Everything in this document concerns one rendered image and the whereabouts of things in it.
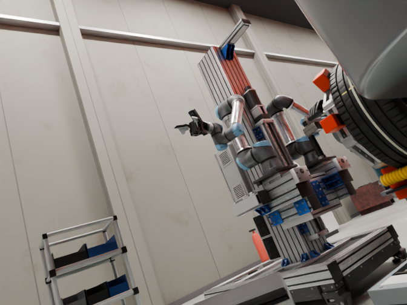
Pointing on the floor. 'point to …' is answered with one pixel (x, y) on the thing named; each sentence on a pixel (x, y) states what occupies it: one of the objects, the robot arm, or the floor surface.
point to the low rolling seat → (255, 293)
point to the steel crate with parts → (370, 198)
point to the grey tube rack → (66, 262)
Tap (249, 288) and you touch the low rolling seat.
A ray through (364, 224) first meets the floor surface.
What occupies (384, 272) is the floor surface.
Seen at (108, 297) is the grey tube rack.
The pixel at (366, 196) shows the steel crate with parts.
